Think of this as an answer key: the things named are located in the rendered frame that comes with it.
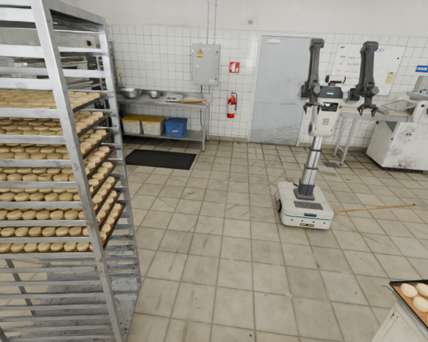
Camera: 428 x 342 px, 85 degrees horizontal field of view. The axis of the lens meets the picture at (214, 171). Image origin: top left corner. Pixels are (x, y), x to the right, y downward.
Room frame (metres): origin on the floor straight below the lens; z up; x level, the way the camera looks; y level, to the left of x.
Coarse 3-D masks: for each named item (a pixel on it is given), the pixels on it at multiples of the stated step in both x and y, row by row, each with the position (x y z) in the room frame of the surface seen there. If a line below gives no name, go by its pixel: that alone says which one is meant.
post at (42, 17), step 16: (32, 0) 0.73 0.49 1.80; (48, 16) 0.75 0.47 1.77; (48, 32) 0.73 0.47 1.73; (48, 48) 0.73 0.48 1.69; (48, 64) 0.73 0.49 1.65; (64, 80) 0.75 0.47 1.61; (64, 96) 0.73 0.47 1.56; (64, 112) 0.73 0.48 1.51; (64, 128) 0.73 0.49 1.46; (80, 160) 0.74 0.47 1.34; (80, 176) 0.73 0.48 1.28; (80, 192) 0.73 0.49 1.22; (96, 224) 0.75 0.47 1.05; (96, 240) 0.73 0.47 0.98; (96, 256) 0.73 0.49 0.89; (112, 304) 0.73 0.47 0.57; (112, 320) 0.73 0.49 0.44
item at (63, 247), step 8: (120, 208) 1.12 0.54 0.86; (112, 216) 1.01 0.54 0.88; (112, 224) 0.98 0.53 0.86; (104, 232) 0.89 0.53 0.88; (104, 240) 0.86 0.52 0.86; (0, 248) 0.76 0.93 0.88; (8, 248) 0.77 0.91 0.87; (16, 248) 0.76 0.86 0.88; (24, 248) 0.76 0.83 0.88; (32, 248) 0.77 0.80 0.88; (40, 248) 0.77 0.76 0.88; (48, 248) 0.78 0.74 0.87; (56, 248) 0.77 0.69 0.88; (64, 248) 0.79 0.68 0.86; (72, 248) 0.78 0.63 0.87; (80, 248) 0.78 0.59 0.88; (88, 248) 0.80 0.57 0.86
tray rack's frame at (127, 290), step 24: (0, 0) 0.72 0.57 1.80; (24, 0) 0.73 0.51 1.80; (48, 0) 0.77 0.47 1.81; (96, 24) 1.18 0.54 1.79; (48, 264) 1.14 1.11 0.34; (24, 288) 0.93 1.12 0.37; (48, 288) 1.09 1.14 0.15; (72, 288) 1.10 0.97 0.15; (96, 288) 1.11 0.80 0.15; (120, 288) 1.12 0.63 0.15; (48, 312) 0.92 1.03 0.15; (72, 312) 0.93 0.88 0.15; (96, 312) 0.94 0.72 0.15; (120, 312) 0.95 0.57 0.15; (0, 336) 0.68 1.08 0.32
